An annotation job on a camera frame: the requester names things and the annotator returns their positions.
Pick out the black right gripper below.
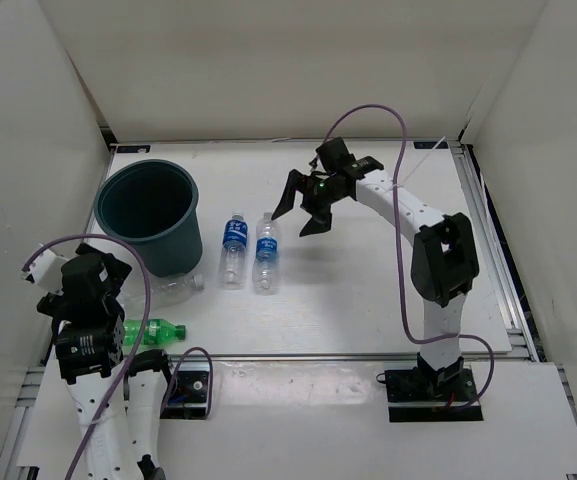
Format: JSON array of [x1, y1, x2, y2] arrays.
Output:
[[272, 170, 348, 238]]

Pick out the clear unlabelled plastic bottle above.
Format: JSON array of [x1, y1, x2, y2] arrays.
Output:
[[118, 274, 205, 315]]

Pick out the green plastic soda bottle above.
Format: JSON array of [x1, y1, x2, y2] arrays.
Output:
[[124, 319, 187, 347]]

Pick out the light blue label water bottle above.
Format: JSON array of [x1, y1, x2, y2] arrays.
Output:
[[252, 212, 279, 294]]

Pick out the dark blue label water bottle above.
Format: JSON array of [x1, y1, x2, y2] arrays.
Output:
[[219, 212, 248, 288]]

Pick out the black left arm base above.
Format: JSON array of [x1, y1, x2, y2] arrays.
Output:
[[160, 361, 212, 420]]

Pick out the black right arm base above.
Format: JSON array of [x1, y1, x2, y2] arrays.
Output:
[[375, 367, 483, 423]]

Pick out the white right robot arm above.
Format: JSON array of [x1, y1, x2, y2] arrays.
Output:
[[272, 138, 479, 400]]

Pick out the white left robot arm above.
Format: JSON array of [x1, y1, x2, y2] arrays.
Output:
[[25, 244, 178, 479]]

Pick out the dark teal plastic bin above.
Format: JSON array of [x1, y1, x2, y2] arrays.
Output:
[[94, 159, 203, 277]]

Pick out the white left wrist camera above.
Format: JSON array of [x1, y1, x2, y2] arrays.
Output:
[[21, 249, 69, 295]]

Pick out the white cable tie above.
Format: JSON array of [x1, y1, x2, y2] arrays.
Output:
[[390, 136, 448, 191]]

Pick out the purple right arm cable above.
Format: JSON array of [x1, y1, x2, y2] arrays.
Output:
[[323, 103, 495, 412]]

